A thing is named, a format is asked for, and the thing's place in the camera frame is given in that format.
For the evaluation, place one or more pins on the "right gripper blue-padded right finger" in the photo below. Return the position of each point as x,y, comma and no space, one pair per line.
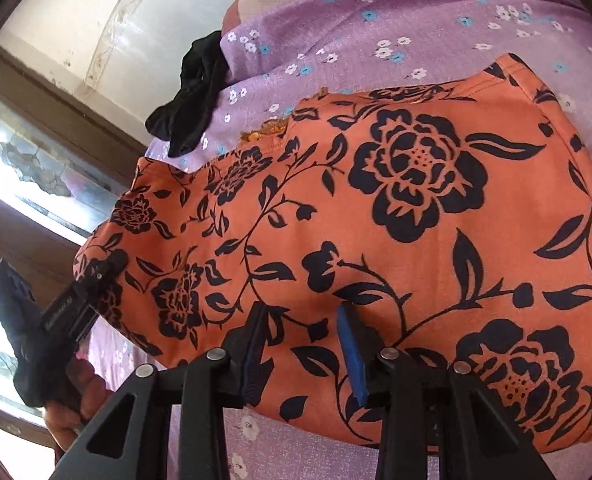
432,406

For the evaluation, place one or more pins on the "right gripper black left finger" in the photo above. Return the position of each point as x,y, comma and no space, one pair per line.
129,437

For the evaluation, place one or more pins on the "orange black floral blouse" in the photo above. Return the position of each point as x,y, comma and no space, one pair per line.
456,218

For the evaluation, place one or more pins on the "person's left hand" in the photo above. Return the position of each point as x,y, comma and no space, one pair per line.
63,423

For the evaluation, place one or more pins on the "brown wooden glass door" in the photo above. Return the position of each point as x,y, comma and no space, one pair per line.
62,167

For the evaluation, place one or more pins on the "black crumpled garment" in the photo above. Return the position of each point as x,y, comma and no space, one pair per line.
183,121

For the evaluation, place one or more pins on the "purple floral bed sheet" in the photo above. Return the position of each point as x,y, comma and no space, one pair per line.
304,47

